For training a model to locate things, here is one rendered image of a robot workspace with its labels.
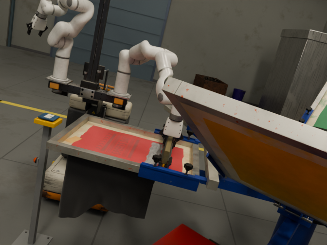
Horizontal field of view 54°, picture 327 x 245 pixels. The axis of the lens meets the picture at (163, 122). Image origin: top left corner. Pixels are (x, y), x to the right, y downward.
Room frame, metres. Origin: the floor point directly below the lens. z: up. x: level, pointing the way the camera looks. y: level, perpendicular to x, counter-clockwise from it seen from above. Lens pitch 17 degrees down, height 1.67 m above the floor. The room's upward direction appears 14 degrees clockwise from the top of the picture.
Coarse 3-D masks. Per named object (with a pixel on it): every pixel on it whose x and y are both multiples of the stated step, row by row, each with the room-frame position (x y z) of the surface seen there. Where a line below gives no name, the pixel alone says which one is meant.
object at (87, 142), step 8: (88, 136) 1.74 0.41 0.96; (72, 144) 1.57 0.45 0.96; (80, 144) 1.60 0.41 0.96; (88, 144) 1.62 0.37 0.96; (96, 144) 1.65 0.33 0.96; (104, 152) 1.57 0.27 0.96; (136, 152) 1.68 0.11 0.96; (144, 152) 1.71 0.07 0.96; (136, 160) 1.57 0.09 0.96; (144, 160) 1.60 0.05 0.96; (176, 160) 1.71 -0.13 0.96; (168, 168) 1.58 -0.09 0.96; (176, 168) 1.60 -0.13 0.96
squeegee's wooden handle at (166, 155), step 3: (168, 138) 1.75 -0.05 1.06; (171, 138) 1.77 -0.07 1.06; (168, 141) 1.70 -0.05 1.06; (171, 141) 1.71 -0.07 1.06; (168, 144) 1.65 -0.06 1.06; (171, 144) 1.68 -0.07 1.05; (165, 147) 1.60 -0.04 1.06; (168, 147) 1.61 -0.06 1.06; (165, 150) 1.55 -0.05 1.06; (168, 150) 1.56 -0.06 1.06; (165, 153) 1.55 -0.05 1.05; (168, 153) 1.55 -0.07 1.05; (165, 156) 1.55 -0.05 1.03; (168, 156) 1.55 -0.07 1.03; (162, 159) 1.55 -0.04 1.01; (165, 159) 1.55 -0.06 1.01; (162, 162) 1.55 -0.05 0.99; (165, 162) 1.55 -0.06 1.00
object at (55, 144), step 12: (84, 120) 1.91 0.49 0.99; (96, 120) 1.99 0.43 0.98; (108, 120) 2.01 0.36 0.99; (60, 132) 1.61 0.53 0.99; (72, 132) 1.71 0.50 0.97; (132, 132) 1.99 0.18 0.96; (144, 132) 1.99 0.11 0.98; (48, 144) 1.45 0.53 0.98; (60, 144) 1.46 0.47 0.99; (180, 144) 1.98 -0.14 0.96; (192, 144) 1.98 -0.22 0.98; (84, 156) 1.45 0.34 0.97; (96, 156) 1.44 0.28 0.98; (108, 156) 1.46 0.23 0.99; (192, 156) 1.77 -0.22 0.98; (132, 168) 1.44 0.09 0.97
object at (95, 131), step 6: (96, 126) 1.93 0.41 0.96; (90, 132) 1.81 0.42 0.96; (96, 132) 1.83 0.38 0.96; (102, 132) 1.86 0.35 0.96; (108, 132) 1.88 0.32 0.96; (114, 132) 1.91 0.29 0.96; (120, 132) 1.94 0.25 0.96; (96, 138) 1.74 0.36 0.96; (102, 138) 1.76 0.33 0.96; (132, 138) 1.89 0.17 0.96; (138, 138) 1.91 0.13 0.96; (144, 144) 1.83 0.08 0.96; (150, 144) 1.86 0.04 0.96; (144, 150) 1.74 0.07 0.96; (174, 150) 1.86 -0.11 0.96; (180, 150) 1.88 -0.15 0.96; (174, 156) 1.76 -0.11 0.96; (180, 156) 1.79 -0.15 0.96
